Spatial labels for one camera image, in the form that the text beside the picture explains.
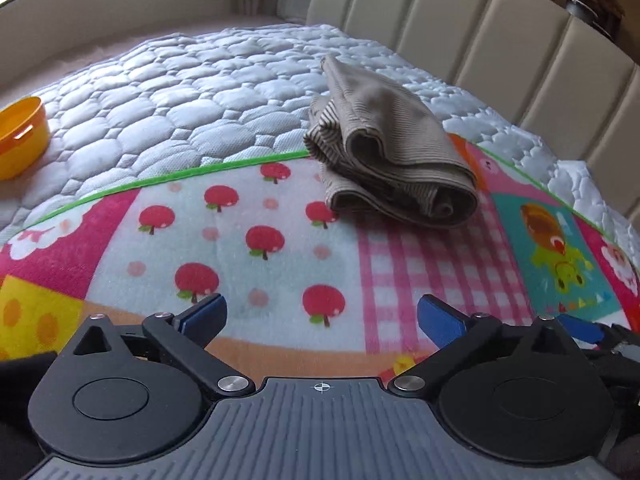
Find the beige padded headboard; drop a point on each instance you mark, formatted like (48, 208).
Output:
(531, 61)

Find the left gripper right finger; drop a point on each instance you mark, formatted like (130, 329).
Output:
(520, 394)

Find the orange plastic basin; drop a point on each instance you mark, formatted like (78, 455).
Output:
(24, 136)

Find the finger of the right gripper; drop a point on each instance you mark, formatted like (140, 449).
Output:
(585, 331)

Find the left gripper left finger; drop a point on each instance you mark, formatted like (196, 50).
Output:
(118, 394)

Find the colourful cartoon play mat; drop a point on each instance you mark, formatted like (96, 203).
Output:
(309, 291)

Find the white quilted mattress pad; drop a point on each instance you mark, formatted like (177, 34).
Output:
(181, 102)

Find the beige ribbed knit garment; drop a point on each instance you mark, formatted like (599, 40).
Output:
(381, 148)

